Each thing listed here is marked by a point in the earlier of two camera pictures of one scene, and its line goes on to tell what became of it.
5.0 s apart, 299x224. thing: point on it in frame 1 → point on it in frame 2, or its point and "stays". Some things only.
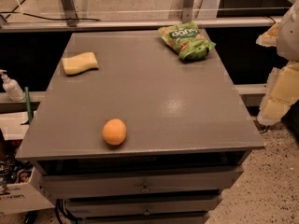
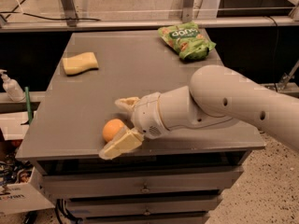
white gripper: x=290 y=36 → x=146 y=115
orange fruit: x=114 y=132 stays
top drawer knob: x=145 y=189 stays
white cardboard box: x=32 y=195 stays
